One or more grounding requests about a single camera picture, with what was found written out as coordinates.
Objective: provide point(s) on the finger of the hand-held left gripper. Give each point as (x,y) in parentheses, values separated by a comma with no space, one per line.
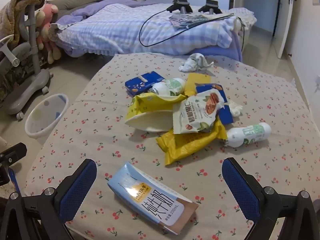
(15,152)

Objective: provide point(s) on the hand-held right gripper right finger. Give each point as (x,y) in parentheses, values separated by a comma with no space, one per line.
(240,190)

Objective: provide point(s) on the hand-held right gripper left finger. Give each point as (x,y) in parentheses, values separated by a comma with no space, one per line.
(80,187)

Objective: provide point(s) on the white bottle with green label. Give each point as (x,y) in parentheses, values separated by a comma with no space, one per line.
(247,133)
(170,86)

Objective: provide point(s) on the white plastic bin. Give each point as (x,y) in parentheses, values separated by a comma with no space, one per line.
(53,105)

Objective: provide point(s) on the blue and brown milk carton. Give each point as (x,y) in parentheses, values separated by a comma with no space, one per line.
(150,200)

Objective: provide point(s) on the large yellow crinkled wrapper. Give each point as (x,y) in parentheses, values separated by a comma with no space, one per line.
(185,142)

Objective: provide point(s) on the blue cardboard box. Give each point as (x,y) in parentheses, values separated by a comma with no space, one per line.
(140,81)
(226,115)

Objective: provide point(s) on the white nut snack packet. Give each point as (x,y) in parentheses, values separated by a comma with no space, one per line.
(190,115)

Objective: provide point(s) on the yellow bag with white lining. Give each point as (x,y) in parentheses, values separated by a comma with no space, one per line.
(147,122)

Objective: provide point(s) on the cherry print tablecloth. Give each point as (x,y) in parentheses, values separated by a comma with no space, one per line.
(100,135)

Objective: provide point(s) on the grey swivel chair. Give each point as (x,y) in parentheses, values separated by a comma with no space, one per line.
(32,80)

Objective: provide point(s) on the small crumpled white tissue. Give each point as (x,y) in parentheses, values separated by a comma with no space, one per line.
(236,108)

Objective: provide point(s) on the beige plush toy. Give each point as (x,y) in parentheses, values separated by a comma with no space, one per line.
(50,47)

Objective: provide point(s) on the large crumpled white tissue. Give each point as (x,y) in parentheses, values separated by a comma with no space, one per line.
(195,62)

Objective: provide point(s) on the purple bed sheet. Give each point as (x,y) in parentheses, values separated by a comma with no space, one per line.
(236,50)

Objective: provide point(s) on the pink plush toy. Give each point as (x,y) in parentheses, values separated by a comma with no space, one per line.
(50,12)

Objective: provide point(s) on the brown fleece blanket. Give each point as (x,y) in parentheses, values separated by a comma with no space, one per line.
(22,2)

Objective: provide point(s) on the purple checked duvet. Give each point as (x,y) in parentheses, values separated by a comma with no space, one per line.
(112,30)

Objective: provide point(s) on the striped cloth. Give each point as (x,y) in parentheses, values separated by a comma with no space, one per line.
(182,21)

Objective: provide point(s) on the white door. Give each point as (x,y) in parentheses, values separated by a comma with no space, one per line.
(287,17)

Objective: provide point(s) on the black device with grey stem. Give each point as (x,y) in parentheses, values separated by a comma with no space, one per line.
(211,5)
(180,3)

